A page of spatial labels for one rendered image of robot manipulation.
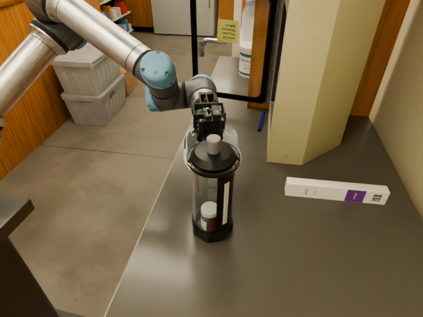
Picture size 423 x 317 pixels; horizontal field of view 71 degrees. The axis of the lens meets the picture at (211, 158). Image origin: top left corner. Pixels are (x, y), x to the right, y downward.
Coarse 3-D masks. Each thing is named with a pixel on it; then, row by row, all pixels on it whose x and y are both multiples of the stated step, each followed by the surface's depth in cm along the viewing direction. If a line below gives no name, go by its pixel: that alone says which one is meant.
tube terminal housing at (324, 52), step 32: (288, 0) 71; (320, 0) 67; (352, 0) 69; (384, 0) 76; (288, 32) 72; (320, 32) 71; (352, 32) 75; (288, 64) 76; (320, 64) 75; (352, 64) 83; (288, 96) 82; (320, 96) 81; (352, 96) 92; (288, 128) 88; (320, 128) 90; (288, 160) 94
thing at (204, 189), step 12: (228, 144) 63; (228, 168) 57; (192, 180) 62; (204, 180) 58; (216, 180) 58; (192, 192) 66; (204, 192) 61; (216, 192) 60; (204, 204) 63; (216, 204) 62; (204, 216) 65; (216, 216) 65; (204, 228) 68
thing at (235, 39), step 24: (216, 0) 101; (240, 0) 99; (264, 0) 97; (216, 24) 106; (240, 24) 103; (264, 24) 101; (216, 48) 111; (240, 48) 108; (264, 48) 105; (216, 72) 117; (240, 72) 113
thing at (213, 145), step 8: (208, 136) 57; (216, 136) 57; (200, 144) 60; (208, 144) 57; (216, 144) 56; (224, 144) 60; (192, 152) 60; (200, 152) 58; (208, 152) 58; (216, 152) 58; (224, 152) 58; (232, 152) 59; (192, 160) 58; (200, 160) 57; (208, 160) 56; (216, 160) 56; (224, 160) 57; (232, 160) 58; (208, 168) 56; (216, 168) 56; (224, 168) 57
